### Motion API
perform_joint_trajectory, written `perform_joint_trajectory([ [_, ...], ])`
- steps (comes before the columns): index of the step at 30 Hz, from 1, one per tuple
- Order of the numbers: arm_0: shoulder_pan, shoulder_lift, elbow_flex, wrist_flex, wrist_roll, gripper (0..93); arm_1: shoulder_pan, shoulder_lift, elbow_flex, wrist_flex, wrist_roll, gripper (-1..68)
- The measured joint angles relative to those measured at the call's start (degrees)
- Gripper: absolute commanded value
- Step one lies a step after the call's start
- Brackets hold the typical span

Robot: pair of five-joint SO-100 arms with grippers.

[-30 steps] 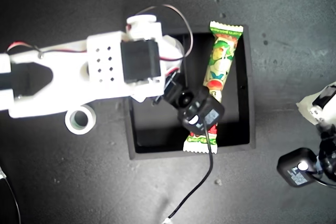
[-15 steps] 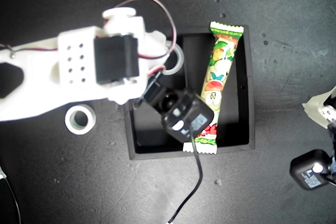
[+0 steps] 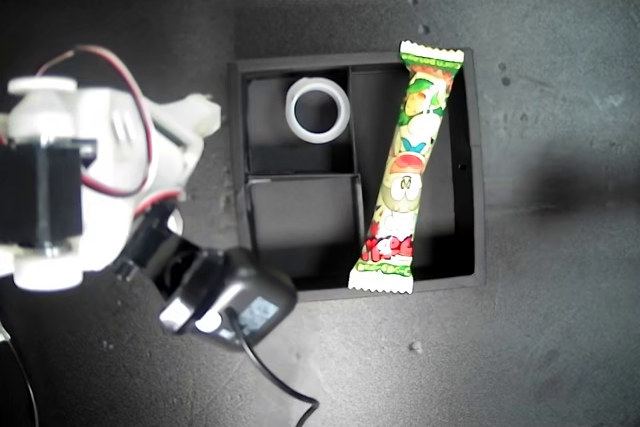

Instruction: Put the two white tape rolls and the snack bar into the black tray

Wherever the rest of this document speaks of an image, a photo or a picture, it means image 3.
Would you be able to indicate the white tape roll green core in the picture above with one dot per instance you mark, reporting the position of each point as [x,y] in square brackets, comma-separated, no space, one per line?
[176,222]

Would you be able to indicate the plain white tape roll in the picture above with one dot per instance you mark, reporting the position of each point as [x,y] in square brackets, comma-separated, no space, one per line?
[291,117]

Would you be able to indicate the snack bar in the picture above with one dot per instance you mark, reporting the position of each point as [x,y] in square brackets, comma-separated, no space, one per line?
[400,197]

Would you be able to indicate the black tray with wells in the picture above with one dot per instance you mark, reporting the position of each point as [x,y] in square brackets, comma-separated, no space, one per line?
[300,217]

